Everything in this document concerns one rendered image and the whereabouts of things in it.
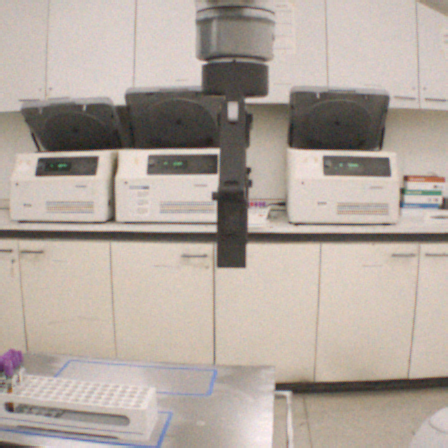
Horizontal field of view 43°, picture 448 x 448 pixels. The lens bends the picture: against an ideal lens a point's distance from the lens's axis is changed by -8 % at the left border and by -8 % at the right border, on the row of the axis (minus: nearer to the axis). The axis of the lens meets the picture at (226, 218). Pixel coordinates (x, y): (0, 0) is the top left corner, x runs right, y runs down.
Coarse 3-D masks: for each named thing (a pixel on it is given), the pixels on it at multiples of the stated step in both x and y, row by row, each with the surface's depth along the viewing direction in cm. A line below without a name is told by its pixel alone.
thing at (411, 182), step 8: (408, 176) 323; (416, 176) 323; (424, 176) 324; (432, 176) 325; (440, 176) 323; (408, 184) 322; (416, 184) 322; (424, 184) 321; (432, 184) 321; (440, 184) 321
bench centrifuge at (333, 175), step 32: (320, 96) 299; (352, 96) 297; (384, 96) 294; (288, 128) 322; (320, 128) 321; (352, 128) 319; (384, 128) 310; (288, 160) 296; (320, 160) 289; (352, 160) 288; (384, 160) 287; (288, 192) 304; (320, 192) 286; (352, 192) 285; (384, 192) 284; (384, 224) 290
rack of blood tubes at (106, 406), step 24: (24, 384) 102; (48, 384) 103; (72, 384) 103; (96, 384) 104; (0, 408) 97; (24, 408) 102; (48, 408) 100; (72, 408) 95; (96, 408) 95; (120, 408) 94; (144, 408) 95; (96, 432) 96; (144, 432) 95
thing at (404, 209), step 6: (402, 204) 323; (408, 204) 323; (414, 204) 323; (420, 204) 323; (426, 204) 323; (432, 204) 324; (402, 210) 324; (408, 210) 324; (414, 210) 324; (420, 210) 324
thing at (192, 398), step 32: (32, 352) 135; (128, 384) 119; (160, 384) 120; (192, 384) 120; (224, 384) 121; (256, 384) 121; (160, 416) 105; (192, 416) 105; (224, 416) 105; (256, 416) 105; (288, 416) 113
